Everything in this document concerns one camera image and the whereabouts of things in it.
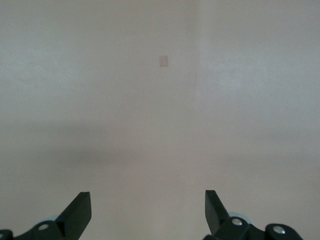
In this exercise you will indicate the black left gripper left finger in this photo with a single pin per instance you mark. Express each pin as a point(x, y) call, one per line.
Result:
point(75, 217)

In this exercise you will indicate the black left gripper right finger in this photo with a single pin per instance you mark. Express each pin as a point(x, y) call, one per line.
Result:
point(215, 212)

